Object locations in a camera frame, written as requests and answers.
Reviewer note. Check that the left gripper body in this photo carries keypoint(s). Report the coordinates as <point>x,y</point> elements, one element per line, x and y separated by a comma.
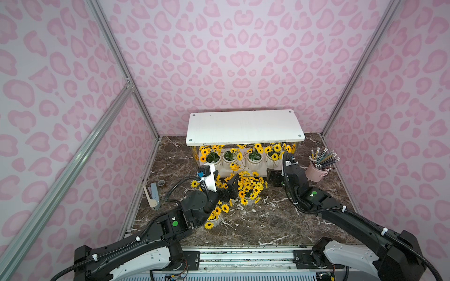
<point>221,188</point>

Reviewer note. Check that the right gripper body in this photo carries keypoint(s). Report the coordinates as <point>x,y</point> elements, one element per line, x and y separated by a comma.
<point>281,175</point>

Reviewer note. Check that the sunflower pot top second-left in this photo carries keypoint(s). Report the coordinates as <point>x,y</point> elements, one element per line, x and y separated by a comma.
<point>250,187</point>

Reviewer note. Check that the sunflower pot second-left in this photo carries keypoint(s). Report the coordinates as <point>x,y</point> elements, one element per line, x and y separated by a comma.
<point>233,156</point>
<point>250,187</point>

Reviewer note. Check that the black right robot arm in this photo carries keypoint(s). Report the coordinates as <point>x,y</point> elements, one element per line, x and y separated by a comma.
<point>379,239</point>

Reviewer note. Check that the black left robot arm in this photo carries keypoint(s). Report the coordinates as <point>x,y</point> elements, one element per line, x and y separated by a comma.
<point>164,231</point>

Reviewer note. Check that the sunflower pot bottom second-left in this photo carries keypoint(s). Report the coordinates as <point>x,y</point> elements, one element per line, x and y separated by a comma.
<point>233,156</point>

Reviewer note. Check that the white two-tier shelf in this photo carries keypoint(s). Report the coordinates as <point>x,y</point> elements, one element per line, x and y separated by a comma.
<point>243,128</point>

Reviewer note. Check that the pink pencil cup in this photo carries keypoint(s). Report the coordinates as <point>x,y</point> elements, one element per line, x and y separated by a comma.
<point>322,161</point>

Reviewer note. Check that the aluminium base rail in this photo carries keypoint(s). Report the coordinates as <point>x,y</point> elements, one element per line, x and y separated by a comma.
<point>246,261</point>

